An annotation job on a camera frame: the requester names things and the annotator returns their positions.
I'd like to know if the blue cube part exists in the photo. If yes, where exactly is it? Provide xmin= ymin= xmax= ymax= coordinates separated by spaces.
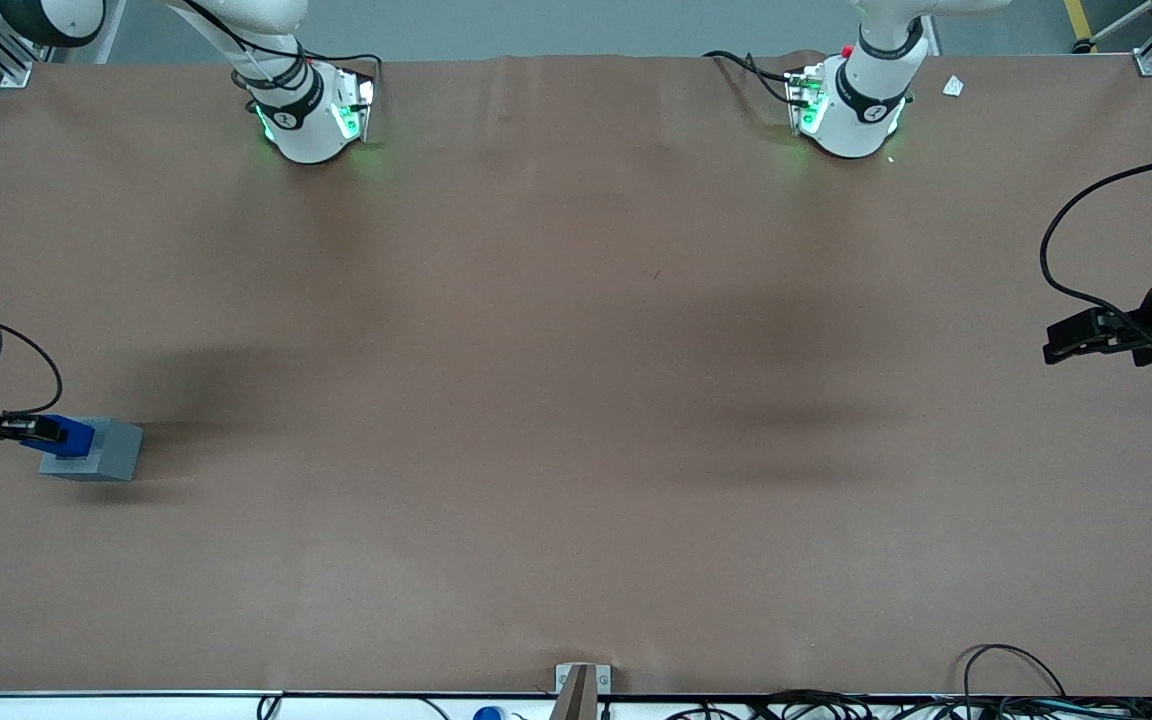
xmin=21 ymin=414 xmax=97 ymax=460

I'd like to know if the gray hollow cube base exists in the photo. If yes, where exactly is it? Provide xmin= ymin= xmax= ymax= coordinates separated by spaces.
xmin=39 ymin=418 xmax=145 ymax=483

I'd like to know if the white rod with black foot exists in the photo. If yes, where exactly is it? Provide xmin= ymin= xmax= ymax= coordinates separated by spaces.
xmin=1072 ymin=0 xmax=1152 ymax=54

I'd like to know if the table cover mat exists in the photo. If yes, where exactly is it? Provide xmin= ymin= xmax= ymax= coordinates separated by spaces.
xmin=0 ymin=52 xmax=1152 ymax=697

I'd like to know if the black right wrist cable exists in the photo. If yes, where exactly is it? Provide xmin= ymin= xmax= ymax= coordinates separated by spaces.
xmin=0 ymin=325 xmax=65 ymax=418

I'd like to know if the long black left wrist cable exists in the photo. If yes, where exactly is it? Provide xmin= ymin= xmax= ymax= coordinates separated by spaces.
xmin=1039 ymin=150 xmax=1152 ymax=336

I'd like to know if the black arched floor cable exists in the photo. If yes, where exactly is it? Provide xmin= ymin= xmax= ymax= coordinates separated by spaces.
xmin=960 ymin=643 xmax=1069 ymax=701

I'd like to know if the black left arm base cable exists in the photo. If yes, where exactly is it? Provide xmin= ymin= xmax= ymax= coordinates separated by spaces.
xmin=703 ymin=49 xmax=799 ymax=107

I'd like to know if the black arm base cable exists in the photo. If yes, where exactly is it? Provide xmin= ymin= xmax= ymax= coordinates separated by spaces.
xmin=703 ymin=49 xmax=799 ymax=107
xmin=179 ymin=0 xmax=383 ymax=83

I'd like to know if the black cable bundle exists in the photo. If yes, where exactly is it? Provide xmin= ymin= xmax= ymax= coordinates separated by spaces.
xmin=671 ymin=688 xmax=1152 ymax=720

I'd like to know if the black right arm base cable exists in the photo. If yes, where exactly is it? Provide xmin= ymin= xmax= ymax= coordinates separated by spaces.
xmin=179 ymin=0 xmax=383 ymax=83

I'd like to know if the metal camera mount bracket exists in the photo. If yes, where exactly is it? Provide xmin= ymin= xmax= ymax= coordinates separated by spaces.
xmin=555 ymin=662 xmax=611 ymax=720

